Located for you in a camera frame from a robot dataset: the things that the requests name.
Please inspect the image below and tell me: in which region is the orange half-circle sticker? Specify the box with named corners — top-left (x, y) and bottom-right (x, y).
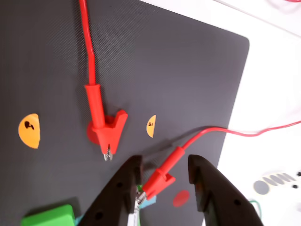
top-left (146, 114), bottom-right (157, 139)
top-left (18, 113), bottom-right (41, 149)

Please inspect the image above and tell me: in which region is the red alligator clip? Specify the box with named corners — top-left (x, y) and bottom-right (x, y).
top-left (136, 145), bottom-right (186, 204)
top-left (84, 84), bottom-right (129, 162)

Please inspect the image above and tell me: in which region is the green lead cable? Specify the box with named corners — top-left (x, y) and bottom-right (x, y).
top-left (248, 198), bottom-right (263, 221)

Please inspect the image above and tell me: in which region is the red lead cable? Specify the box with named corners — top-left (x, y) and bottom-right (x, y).
top-left (182, 120), bottom-right (301, 151)
top-left (79, 0), bottom-right (301, 87)

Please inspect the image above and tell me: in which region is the green bulb connector board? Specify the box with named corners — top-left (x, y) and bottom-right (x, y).
top-left (20, 204), bottom-right (76, 226)

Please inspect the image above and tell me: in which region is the white AA battery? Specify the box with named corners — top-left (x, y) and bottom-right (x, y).
top-left (128, 211), bottom-right (139, 226)

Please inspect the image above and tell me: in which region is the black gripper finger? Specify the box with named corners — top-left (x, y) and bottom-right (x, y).
top-left (80, 154), bottom-right (143, 226)
top-left (187, 154), bottom-right (266, 226)

